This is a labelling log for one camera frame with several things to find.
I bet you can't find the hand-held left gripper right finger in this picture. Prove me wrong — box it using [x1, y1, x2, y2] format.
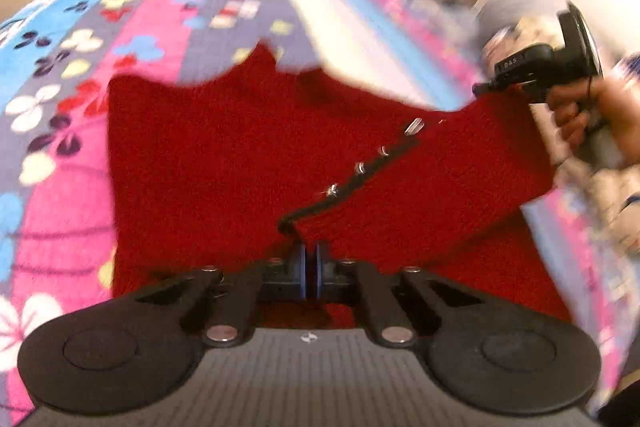
[314, 241, 506, 348]

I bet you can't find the grey pillow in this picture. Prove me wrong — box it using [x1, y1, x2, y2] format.
[477, 0, 568, 40]

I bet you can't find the floral striped blanket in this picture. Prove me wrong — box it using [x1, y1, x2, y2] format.
[0, 0, 640, 423]

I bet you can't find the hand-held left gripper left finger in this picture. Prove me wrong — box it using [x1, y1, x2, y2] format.
[112, 243, 307, 348]

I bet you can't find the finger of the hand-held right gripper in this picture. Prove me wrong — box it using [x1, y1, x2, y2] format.
[471, 78, 521, 98]

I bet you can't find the red knit sweater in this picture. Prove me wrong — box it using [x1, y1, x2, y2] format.
[106, 43, 573, 328]

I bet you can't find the cream star print quilt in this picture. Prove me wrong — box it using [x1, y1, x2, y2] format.
[550, 157, 640, 263]

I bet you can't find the person's right hand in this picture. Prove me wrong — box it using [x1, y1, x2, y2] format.
[547, 77, 640, 168]

